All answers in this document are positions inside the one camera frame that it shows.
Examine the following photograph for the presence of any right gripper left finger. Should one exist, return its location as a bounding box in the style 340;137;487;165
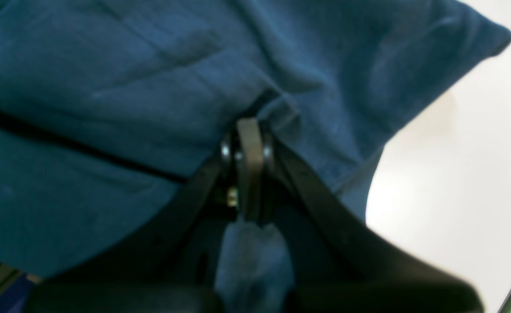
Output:
24;133;238;313

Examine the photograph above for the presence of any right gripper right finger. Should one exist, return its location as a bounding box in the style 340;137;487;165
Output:
238;118;483;313

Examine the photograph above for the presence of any dark blue t-shirt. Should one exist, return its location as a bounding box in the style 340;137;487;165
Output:
0;0;511;313

